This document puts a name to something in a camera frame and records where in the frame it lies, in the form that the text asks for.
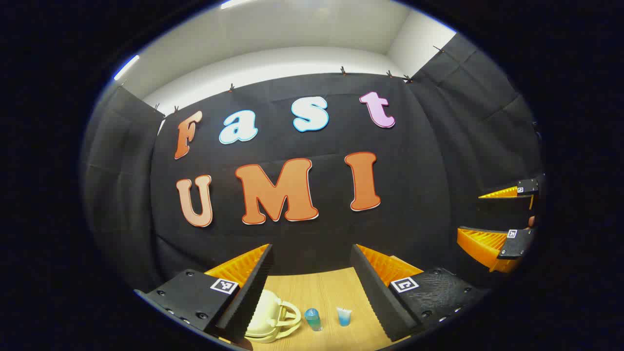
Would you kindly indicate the row of small cloth clips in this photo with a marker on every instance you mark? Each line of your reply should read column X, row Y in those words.
column 342, row 71

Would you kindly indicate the blue cap clear bottle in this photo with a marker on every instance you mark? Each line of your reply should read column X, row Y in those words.
column 313, row 319

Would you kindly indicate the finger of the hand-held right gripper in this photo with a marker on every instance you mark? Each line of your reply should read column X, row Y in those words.
column 514, row 243
column 507, row 202

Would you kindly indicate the ceiling light strip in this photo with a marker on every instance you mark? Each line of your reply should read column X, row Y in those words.
column 126, row 67
column 234, row 3

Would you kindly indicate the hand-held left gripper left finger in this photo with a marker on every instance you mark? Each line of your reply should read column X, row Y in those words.
column 251, row 297

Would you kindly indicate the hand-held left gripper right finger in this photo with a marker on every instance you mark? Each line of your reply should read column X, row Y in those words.
column 375, row 297

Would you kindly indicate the pale yellow suitcase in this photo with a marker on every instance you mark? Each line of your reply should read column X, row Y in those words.
column 263, row 312

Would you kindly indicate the white and blue tube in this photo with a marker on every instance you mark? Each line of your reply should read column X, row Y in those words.
column 344, row 318

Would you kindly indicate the black backdrop cloth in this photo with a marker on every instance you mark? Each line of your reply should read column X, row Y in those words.
column 414, row 170

